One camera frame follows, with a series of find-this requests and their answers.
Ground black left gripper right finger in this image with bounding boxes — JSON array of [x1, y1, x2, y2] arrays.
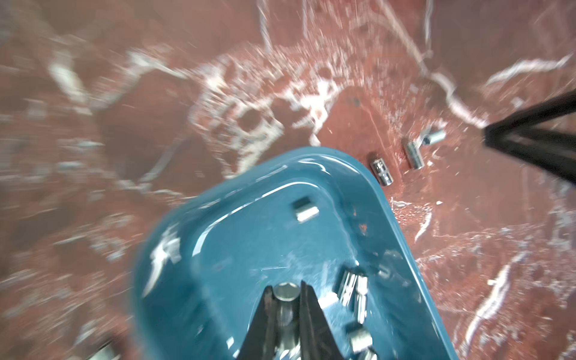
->
[[298, 281, 344, 360]]

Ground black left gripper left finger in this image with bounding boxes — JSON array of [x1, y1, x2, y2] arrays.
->
[[236, 286, 276, 360]]

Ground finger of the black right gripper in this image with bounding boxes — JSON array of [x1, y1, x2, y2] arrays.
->
[[484, 91, 575, 184]]

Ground teal plastic storage box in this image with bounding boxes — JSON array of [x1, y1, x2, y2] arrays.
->
[[131, 147, 457, 359]]

